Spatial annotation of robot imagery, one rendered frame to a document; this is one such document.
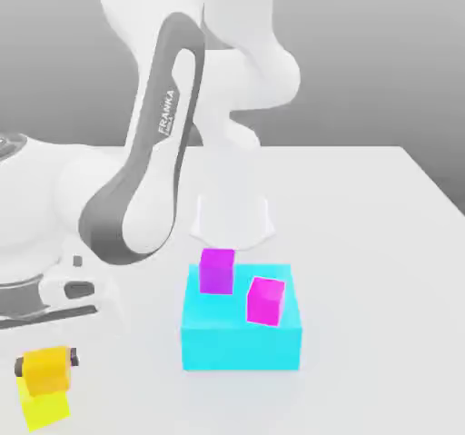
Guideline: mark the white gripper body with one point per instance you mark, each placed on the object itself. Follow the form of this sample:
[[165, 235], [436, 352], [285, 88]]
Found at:
[[54, 316]]

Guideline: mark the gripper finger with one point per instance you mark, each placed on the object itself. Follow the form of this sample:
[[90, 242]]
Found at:
[[19, 366], [73, 357]]

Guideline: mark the small orange cube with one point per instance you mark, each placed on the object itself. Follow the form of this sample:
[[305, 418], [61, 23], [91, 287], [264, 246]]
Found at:
[[46, 369]]

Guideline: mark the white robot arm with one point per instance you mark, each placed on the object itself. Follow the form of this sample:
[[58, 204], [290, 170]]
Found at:
[[152, 115]]

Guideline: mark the small yellow cube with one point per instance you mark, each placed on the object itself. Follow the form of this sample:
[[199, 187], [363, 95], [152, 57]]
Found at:
[[47, 411]]

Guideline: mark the small magenta cube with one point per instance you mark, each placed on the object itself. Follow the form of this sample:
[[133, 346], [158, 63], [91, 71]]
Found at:
[[264, 302], [216, 271]]

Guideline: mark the large cyan box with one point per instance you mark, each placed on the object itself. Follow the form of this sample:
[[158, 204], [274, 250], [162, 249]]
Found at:
[[239, 344]]

